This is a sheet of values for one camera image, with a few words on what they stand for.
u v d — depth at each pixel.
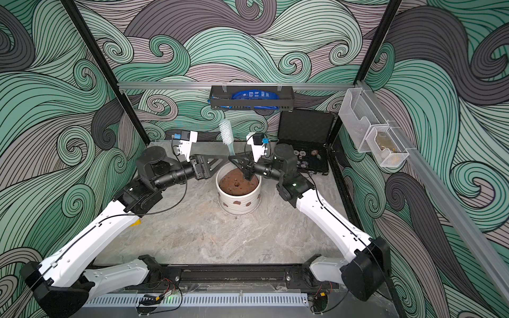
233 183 0.88
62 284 0.38
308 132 1.11
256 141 0.55
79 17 0.73
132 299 0.70
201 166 0.52
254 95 0.92
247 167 0.57
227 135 0.58
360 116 0.77
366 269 0.38
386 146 0.67
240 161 0.62
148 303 0.69
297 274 0.74
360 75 0.90
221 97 0.93
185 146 0.54
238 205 0.81
